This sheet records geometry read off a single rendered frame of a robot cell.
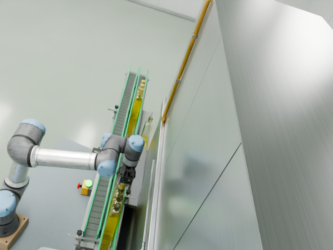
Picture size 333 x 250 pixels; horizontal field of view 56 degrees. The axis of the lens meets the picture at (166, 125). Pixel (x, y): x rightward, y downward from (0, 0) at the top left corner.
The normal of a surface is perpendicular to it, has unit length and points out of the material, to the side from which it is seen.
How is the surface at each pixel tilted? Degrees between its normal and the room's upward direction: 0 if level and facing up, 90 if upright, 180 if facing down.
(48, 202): 0
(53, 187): 0
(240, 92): 0
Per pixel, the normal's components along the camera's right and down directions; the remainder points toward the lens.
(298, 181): 0.29, -0.72
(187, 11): -0.05, 0.65
